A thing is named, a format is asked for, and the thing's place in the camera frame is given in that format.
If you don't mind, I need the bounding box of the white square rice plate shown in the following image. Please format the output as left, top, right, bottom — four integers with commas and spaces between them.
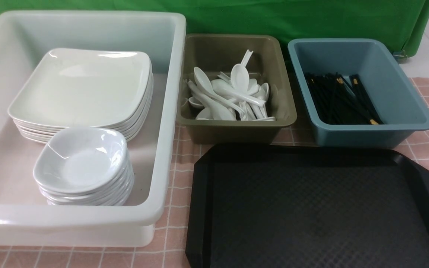
7, 48, 152, 128

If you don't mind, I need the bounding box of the large white plastic tub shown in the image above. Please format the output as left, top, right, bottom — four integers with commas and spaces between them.
0, 10, 186, 247

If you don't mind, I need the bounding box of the stack of small white bowls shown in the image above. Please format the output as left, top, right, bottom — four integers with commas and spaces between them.
33, 127, 136, 206

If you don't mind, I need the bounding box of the stack of white square plates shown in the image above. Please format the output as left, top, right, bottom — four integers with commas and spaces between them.
12, 74, 154, 144

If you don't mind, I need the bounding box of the pile of white soup spoons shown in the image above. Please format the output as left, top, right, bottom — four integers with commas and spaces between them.
186, 50, 276, 121

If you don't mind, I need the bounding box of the black serving tray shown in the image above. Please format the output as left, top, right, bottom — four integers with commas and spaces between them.
185, 144, 429, 268

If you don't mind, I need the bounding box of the olive green plastic bin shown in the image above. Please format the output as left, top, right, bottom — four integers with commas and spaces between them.
177, 33, 297, 144

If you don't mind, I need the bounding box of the pile of black chopsticks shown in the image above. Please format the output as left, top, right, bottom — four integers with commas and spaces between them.
304, 73, 384, 125

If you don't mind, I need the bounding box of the blue plastic bin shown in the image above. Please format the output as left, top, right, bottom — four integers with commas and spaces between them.
287, 38, 429, 148

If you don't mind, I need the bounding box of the pink checkered tablecloth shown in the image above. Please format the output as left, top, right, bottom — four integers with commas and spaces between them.
0, 77, 429, 268

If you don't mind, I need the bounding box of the green backdrop cloth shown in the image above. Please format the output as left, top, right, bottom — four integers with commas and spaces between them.
0, 0, 429, 57

